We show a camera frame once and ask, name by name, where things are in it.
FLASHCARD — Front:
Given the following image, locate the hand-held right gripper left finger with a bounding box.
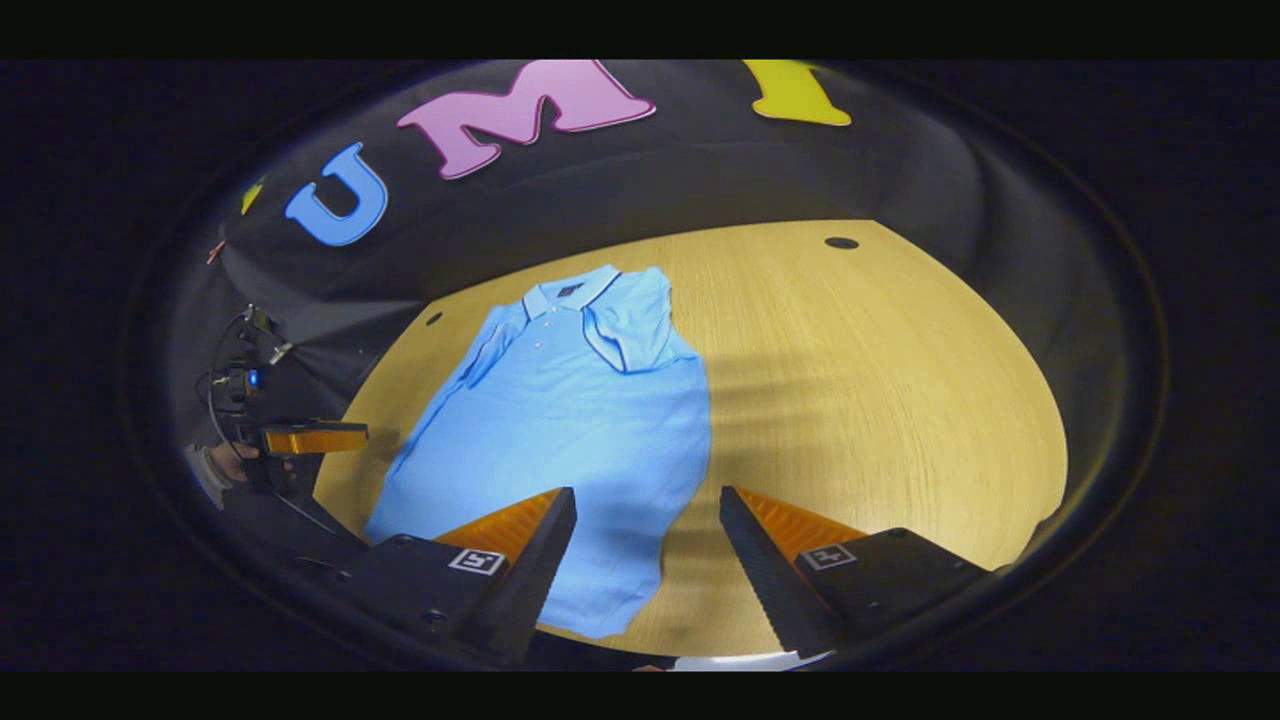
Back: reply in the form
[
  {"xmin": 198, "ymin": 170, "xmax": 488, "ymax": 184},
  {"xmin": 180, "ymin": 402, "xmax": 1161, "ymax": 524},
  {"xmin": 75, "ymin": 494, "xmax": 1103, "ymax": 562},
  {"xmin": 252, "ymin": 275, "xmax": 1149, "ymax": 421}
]
[{"xmin": 330, "ymin": 487, "xmax": 579, "ymax": 667}]

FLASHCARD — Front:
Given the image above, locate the light blue T-shirt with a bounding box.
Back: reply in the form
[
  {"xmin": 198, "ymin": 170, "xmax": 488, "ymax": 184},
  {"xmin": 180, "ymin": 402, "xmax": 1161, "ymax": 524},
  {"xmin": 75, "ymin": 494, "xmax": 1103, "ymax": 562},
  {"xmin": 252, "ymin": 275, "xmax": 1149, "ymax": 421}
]
[{"xmin": 362, "ymin": 264, "xmax": 713, "ymax": 641}]

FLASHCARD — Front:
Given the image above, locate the black backdrop cloth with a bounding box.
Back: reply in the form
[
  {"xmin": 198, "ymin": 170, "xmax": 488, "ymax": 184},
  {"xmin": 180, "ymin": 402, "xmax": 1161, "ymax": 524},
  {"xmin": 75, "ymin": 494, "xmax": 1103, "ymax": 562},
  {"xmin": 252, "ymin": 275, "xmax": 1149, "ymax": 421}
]
[{"xmin": 160, "ymin": 60, "xmax": 1151, "ymax": 521}]

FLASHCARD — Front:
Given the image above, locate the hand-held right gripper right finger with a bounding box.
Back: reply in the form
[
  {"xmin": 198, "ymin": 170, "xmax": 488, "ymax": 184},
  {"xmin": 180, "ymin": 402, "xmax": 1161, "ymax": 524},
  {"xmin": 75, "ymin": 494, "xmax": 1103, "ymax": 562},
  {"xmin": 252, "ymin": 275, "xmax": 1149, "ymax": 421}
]
[{"xmin": 718, "ymin": 486, "xmax": 1001, "ymax": 661}]

